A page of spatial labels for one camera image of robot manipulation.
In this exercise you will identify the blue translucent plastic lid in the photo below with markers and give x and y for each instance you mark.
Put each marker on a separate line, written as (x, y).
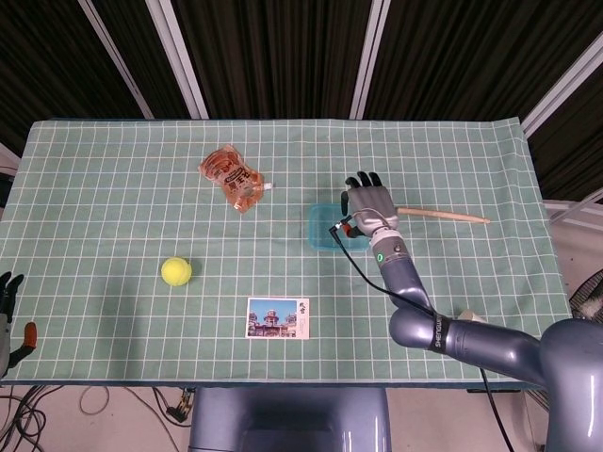
(322, 226)

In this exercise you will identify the yellow tennis ball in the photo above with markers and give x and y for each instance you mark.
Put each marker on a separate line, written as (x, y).
(176, 271)

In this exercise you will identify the orange sauce pouch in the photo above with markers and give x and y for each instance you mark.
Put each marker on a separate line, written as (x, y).
(233, 179)

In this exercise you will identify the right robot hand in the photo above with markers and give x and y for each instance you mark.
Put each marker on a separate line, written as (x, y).
(372, 202)

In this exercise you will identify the black power plug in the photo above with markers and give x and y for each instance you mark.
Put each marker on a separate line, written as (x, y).
(176, 413)

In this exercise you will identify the clear plastic container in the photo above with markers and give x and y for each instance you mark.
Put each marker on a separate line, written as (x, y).
(346, 253)

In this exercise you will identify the green checked tablecloth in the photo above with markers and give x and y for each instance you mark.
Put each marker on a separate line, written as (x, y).
(118, 188)

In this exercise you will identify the blue-grey robot torso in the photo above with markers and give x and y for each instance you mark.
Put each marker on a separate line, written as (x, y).
(282, 409)

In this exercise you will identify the wooden stick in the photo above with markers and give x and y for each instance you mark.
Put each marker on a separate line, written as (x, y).
(443, 215)

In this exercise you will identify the palace photo postcard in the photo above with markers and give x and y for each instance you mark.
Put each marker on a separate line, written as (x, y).
(275, 318)

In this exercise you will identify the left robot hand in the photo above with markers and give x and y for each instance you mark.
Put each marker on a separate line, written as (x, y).
(4, 339)

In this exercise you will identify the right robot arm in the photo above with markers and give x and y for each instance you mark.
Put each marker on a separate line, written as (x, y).
(494, 343)

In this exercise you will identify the white aluminium frame post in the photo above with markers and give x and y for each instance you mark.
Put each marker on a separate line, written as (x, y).
(118, 61)
(565, 87)
(369, 61)
(180, 61)

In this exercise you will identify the white frame bar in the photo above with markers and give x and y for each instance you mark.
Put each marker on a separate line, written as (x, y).
(7, 157)
(577, 203)

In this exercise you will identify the white paper cup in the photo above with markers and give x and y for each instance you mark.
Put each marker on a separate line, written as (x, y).
(471, 315)

